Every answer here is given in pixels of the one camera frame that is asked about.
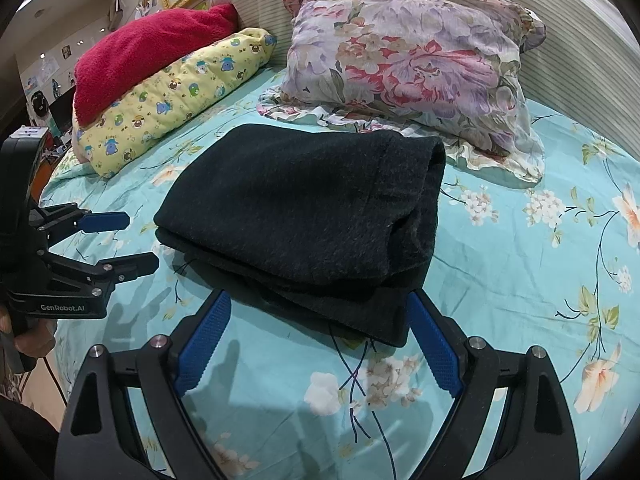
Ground person's left hand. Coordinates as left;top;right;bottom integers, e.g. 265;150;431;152
13;317;57;362

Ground yellow cartoon print pillow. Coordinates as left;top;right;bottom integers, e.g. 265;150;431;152
72;27;278;180

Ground blue floral bed sheet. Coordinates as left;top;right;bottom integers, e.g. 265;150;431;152
37;67;640;480

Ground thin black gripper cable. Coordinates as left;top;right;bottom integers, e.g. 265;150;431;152
42;355;68;403

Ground dark monitor screen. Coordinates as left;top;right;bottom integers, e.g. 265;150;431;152
48;92;77;132

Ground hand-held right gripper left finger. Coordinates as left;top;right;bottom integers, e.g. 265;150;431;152
52;290;233;480

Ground red fleece blanket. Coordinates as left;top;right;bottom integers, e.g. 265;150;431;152
73;3;240;128

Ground floral ruffled pillow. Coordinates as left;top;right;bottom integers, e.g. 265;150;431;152
256;0;548;190

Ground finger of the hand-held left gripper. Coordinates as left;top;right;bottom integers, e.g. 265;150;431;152
46;252;160;292
30;203;131;242

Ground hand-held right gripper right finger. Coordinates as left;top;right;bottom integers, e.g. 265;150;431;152
406;289;581;480

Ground person's dark clothing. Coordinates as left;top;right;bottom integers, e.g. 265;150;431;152
0;395;58;480

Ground white padded headboard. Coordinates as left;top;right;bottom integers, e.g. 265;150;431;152
210;0;640;161

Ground black figure wall sticker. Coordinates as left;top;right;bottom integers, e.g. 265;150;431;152
27;89;51;120

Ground black pants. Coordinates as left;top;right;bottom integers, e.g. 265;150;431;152
152;124;447;348

